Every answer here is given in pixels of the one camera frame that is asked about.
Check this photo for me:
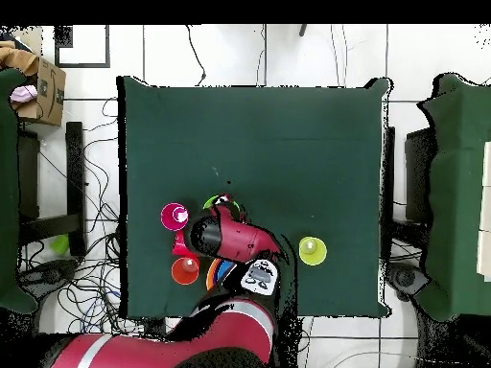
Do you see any green bowl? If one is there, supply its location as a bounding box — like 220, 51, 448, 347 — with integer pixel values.
201, 193, 243, 218

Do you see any deep blue bowl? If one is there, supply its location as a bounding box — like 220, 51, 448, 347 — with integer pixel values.
218, 260, 237, 280

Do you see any red cup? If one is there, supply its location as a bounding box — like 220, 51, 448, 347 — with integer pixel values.
171, 229, 195, 259

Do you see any yellow cup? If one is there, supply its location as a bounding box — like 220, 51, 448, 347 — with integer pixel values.
298, 236, 328, 266

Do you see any pink cup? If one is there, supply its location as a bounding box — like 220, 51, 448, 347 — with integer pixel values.
159, 202, 190, 232

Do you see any orange cup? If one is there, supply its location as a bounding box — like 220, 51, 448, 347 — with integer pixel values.
171, 256, 201, 287

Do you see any dark green tablecloth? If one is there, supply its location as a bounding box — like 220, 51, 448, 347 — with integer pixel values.
116, 75, 394, 321

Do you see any lime green cup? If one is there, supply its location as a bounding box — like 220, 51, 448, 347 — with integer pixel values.
50, 233, 71, 255

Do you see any grey floor equipment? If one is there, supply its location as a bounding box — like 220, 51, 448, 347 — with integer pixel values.
385, 262, 429, 302

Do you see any black cabinet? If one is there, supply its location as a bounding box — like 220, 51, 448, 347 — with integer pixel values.
404, 126, 436, 223

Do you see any cardboard box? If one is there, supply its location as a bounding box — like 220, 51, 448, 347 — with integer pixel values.
10, 57, 67, 127

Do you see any green cloth covered table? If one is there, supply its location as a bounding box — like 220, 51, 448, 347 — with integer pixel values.
0, 67, 39, 315
415, 72, 491, 323

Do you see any pink cloth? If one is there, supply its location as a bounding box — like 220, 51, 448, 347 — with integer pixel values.
10, 84, 38, 104

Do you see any brown crumpled paper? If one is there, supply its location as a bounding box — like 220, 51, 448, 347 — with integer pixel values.
0, 39, 41, 78

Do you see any white box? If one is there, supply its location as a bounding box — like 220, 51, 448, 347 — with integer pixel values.
476, 140, 491, 283

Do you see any black bench frame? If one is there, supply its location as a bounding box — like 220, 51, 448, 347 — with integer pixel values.
16, 121, 87, 258

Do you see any tangle of floor cables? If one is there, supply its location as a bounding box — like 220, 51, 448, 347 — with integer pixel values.
18, 97, 129, 334

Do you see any black square frame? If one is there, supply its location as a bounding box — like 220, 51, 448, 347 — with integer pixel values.
54, 24, 111, 69

